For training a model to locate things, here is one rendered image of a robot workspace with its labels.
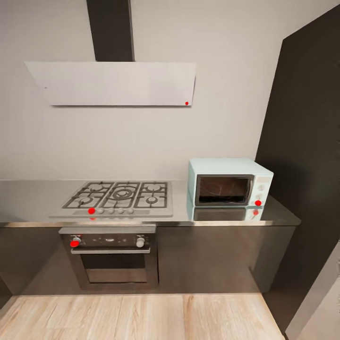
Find microwave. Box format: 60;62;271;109
187;158;273;206

